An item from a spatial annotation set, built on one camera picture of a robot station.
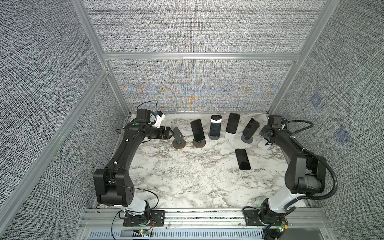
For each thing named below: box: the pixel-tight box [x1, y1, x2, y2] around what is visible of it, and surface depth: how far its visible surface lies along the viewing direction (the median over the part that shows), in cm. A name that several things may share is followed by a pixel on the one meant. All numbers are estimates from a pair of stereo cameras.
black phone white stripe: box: [210, 114, 222, 137], surface depth 102 cm
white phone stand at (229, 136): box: [225, 132, 235, 140], surface depth 106 cm
